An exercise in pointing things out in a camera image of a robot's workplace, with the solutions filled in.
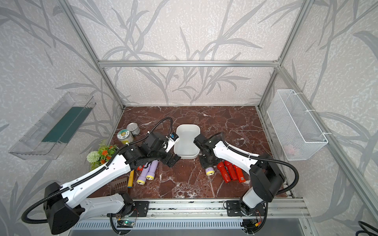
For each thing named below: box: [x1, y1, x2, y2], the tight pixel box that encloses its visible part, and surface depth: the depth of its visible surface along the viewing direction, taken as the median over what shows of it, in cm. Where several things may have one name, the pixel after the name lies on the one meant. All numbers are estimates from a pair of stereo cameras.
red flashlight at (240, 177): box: [233, 164, 246, 183], surface depth 84 cm
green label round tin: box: [117, 128, 134, 144], surface depth 96 cm
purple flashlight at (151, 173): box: [145, 159, 160, 181], surface depth 84 cm
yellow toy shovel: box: [127, 169, 135, 189], surface depth 82 cm
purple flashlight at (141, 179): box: [136, 164, 152, 186], surface depth 82 cm
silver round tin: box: [126, 122, 141, 138], surface depth 104 cm
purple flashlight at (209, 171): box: [205, 167, 216, 177], surface depth 80 cm
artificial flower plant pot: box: [86, 140, 119, 171], surface depth 78 cm
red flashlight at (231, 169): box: [224, 160, 238, 181], surface depth 86 cm
